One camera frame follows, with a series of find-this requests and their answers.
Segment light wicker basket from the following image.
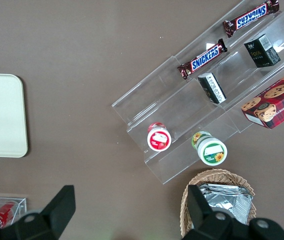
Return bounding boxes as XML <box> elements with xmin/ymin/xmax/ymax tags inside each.
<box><xmin>179</xmin><ymin>168</ymin><xmax>257</xmax><ymax>238</ymax></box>

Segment clear acrylic bottle rack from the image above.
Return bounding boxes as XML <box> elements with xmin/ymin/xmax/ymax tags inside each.
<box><xmin>0</xmin><ymin>196</ymin><xmax>28</xmax><ymax>230</ymax></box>

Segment red lid jar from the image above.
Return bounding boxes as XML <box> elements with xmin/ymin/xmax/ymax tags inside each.
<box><xmin>146</xmin><ymin>121</ymin><xmax>172</xmax><ymax>152</ymax></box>

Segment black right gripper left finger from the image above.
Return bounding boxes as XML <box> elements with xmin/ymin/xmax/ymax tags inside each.
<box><xmin>0</xmin><ymin>184</ymin><xmax>77</xmax><ymax>240</ymax></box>

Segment small black carton box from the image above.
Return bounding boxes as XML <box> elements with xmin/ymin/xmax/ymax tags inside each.
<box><xmin>197</xmin><ymin>72</ymin><xmax>227</xmax><ymax>105</ymax></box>
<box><xmin>243</xmin><ymin>33</ymin><xmax>282</xmax><ymax>69</ymax></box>

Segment green lid sunflower jar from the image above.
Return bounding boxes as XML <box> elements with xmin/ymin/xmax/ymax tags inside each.
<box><xmin>191</xmin><ymin>131</ymin><xmax>228</xmax><ymax>167</ymax></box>

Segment clear acrylic stepped stand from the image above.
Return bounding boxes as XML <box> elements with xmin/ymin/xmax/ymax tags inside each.
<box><xmin>111</xmin><ymin>0</ymin><xmax>284</xmax><ymax>185</ymax></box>

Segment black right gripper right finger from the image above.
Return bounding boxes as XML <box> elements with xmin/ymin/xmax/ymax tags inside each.
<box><xmin>181</xmin><ymin>184</ymin><xmax>284</xmax><ymax>240</ymax></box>

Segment Snickers chocolate bar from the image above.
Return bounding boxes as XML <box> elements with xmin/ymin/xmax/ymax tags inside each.
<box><xmin>222</xmin><ymin>0</ymin><xmax>281</xmax><ymax>38</ymax></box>
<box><xmin>177</xmin><ymin>38</ymin><xmax>228</xmax><ymax>80</ymax></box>

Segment silver foil packs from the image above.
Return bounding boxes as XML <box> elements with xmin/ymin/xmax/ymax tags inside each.
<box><xmin>198</xmin><ymin>183</ymin><xmax>254</xmax><ymax>226</ymax></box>

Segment cream plastic tray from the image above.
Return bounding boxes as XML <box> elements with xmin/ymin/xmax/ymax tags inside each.
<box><xmin>0</xmin><ymin>73</ymin><xmax>29</xmax><ymax>158</ymax></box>

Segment red tartan cookie box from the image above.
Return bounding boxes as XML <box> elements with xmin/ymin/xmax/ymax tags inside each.
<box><xmin>240</xmin><ymin>64</ymin><xmax>284</xmax><ymax>130</ymax></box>

